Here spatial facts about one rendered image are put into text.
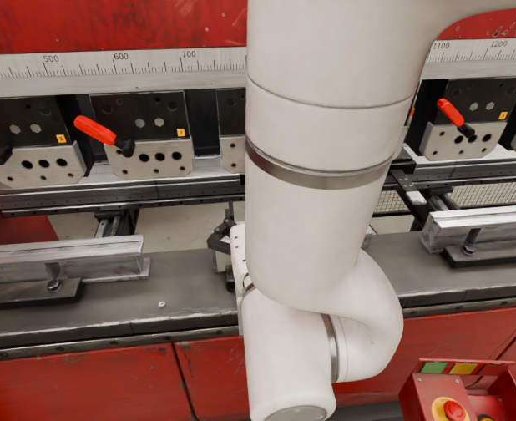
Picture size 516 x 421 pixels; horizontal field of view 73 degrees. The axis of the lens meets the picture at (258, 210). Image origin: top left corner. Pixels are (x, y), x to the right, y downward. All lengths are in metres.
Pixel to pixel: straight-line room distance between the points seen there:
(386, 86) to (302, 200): 0.07
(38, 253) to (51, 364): 0.28
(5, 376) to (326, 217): 1.00
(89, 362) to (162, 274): 0.27
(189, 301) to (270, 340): 0.49
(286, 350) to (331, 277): 0.14
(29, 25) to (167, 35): 0.19
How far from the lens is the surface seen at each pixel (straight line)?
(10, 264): 0.96
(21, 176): 0.75
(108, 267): 0.90
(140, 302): 0.87
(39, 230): 1.65
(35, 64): 0.65
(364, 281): 0.30
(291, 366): 0.36
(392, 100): 0.18
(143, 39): 0.59
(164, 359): 0.98
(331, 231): 0.21
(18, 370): 1.08
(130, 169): 0.68
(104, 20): 0.59
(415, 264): 0.99
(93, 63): 0.62
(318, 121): 0.17
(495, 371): 0.97
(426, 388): 0.91
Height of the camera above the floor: 1.55
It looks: 40 degrees down
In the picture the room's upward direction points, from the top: straight up
